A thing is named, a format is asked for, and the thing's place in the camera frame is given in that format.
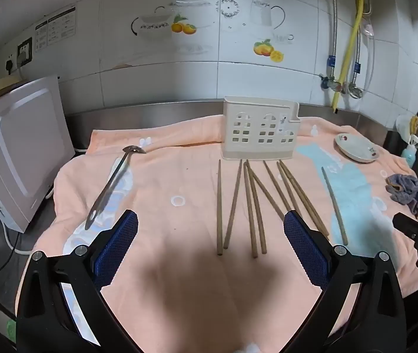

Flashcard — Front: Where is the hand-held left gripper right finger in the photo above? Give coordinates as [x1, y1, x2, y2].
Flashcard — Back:
[283, 210, 408, 353]

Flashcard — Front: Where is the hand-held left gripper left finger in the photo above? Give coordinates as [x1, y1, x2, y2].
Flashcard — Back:
[17, 209, 141, 353]

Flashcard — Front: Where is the cream plastic utensil holder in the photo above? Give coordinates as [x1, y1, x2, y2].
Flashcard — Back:
[220, 96, 301, 161]

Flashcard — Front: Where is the grey rag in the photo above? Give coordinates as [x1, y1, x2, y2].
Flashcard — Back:
[385, 174, 418, 217]

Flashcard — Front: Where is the blue pump bottle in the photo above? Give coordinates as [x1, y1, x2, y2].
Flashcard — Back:
[401, 135, 418, 168]

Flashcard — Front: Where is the metal slotted spoon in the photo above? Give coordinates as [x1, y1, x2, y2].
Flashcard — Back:
[85, 145, 147, 231]

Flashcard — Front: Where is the white cup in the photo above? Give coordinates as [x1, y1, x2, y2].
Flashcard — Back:
[395, 115, 417, 138]

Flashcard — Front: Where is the small white floral plate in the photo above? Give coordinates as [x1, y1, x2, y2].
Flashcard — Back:
[335, 133, 381, 164]

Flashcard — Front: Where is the peach printed towel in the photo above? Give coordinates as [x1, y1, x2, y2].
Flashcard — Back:
[19, 114, 418, 353]

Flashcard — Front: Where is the white countertop appliance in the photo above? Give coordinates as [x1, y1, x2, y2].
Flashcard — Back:
[0, 75, 76, 234]

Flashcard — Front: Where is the metal water valve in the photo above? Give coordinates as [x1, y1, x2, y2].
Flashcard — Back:
[320, 74, 365, 99]

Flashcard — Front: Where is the white thin hose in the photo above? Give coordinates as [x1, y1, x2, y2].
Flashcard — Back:
[363, 15, 376, 94]

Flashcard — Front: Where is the metal flexible hose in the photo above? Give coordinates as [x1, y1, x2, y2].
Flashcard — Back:
[327, 0, 339, 81]
[354, 26, 361, 89]

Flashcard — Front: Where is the yellow gas hose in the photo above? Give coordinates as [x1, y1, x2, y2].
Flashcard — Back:
[331, 0, 367, 114]

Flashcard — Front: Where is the black wall socket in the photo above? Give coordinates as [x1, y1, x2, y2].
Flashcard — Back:
[17, 38, 34, 64]

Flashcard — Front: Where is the white wall notice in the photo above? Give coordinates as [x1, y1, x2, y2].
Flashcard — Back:
[47, 5, 77, 42]
[34, 21, 50, 52]

